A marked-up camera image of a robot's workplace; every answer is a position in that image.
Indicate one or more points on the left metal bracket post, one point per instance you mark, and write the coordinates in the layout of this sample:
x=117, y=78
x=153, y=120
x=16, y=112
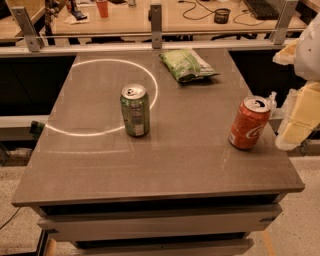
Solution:
x=32, y=37

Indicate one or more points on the orange plastic cup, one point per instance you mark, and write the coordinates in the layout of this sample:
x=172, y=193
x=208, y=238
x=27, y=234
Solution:
x=102, y=6

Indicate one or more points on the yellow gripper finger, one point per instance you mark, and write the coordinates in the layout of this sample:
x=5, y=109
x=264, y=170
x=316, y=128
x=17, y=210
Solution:
x=301, y=116
x=287, y=55

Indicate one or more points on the small clear bottle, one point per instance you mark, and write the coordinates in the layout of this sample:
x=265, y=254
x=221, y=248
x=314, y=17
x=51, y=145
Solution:
x=272, y=101

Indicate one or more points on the metal bracket post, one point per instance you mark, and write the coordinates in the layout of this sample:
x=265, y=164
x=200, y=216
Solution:
x=156, y=25
x=278, y=36
x=32, y=37

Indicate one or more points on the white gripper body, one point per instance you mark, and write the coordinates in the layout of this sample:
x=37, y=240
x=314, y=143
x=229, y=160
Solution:
x=309, y=55

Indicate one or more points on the grey drawer cabinet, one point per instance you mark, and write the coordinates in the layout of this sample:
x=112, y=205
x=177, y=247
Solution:
x=192, y=227

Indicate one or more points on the green bottle beside table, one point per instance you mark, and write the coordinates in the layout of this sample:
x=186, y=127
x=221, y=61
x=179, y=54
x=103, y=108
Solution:
x=36, y=127

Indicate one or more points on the middle metal bracket post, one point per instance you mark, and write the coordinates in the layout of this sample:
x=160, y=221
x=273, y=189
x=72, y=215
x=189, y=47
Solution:
x=156, y=25

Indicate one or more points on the green soda can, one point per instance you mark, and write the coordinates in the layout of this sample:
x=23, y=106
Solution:
x=135, y=110

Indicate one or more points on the red coke can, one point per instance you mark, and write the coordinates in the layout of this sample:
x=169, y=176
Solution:
x=252, y=116

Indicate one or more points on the black mesh cup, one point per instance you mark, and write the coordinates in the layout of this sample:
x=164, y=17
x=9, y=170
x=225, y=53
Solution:
x=221, y=15

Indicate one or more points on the black keyboard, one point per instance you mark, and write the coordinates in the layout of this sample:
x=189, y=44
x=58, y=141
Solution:
x=261, y=9

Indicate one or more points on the right metal bracket post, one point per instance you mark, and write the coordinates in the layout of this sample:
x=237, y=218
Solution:
x=278, y=36

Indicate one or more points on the green chip bag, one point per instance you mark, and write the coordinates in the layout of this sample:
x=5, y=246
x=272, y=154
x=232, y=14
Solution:
x=186, y=65

